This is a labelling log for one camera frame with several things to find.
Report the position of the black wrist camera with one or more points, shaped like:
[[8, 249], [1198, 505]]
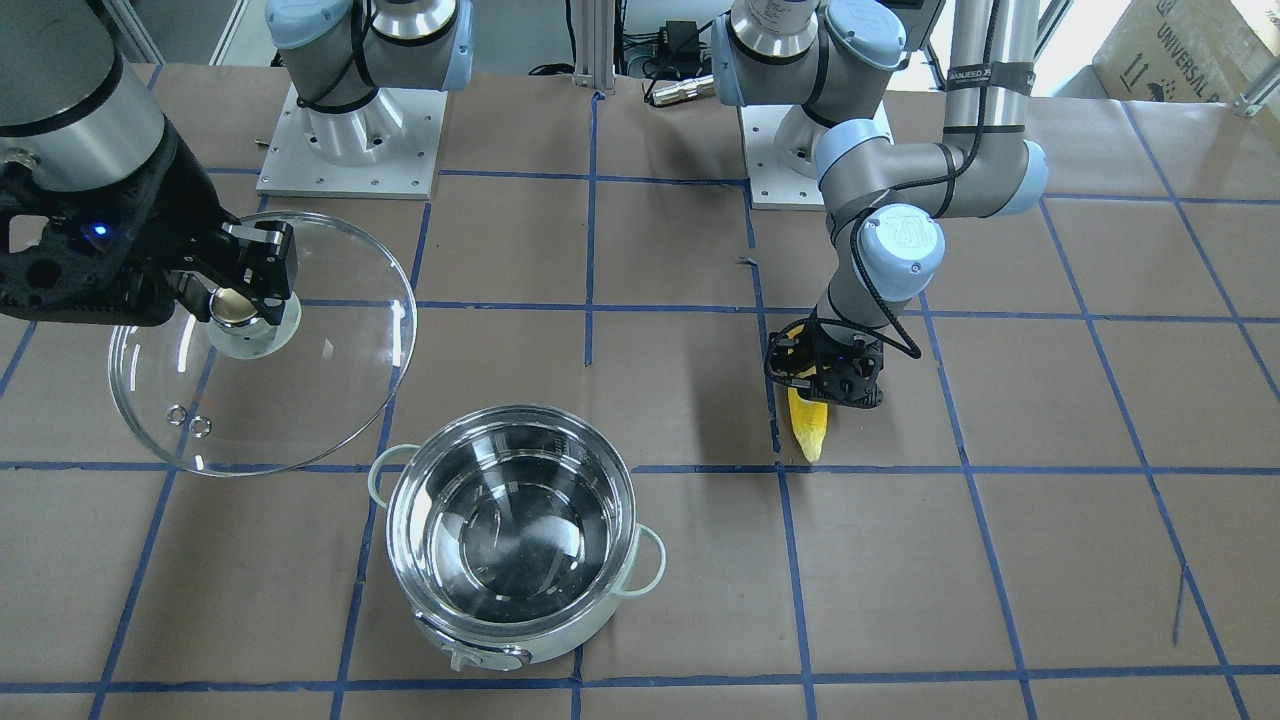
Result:
[[847, 375], [83, 257]]

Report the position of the black power adapter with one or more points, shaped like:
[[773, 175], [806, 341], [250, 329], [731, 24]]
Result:
[[679, 46]]

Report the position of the cardboard box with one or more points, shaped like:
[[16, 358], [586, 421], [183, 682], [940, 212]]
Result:
[[1187, 51]]

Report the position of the glass pot lid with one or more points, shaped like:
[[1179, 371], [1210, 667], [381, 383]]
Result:
[[236, 396]]

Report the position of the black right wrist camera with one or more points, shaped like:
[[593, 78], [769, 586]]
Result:
[[83, 257]]

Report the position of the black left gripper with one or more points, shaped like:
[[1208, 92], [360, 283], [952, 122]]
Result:
[[797, 353]]

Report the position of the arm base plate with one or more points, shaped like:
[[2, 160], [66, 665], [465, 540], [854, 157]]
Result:
[[778, 143], [386, 150]]

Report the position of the pale green cooking pot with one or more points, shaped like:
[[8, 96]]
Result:
[[513, 534]]

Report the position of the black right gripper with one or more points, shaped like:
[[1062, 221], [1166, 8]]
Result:
[[172, 222]]

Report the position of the aluminium frame post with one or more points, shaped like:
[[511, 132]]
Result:
[[596, 27]]

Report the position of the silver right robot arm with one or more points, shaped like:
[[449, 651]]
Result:
[[71, 99]]

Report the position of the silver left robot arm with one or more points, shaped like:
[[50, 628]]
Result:
[[831, 61]]

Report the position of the yellow corn cob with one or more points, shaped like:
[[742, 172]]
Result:
[[809, 424]]

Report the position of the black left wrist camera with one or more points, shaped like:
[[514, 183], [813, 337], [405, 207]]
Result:
[[847, 375]]

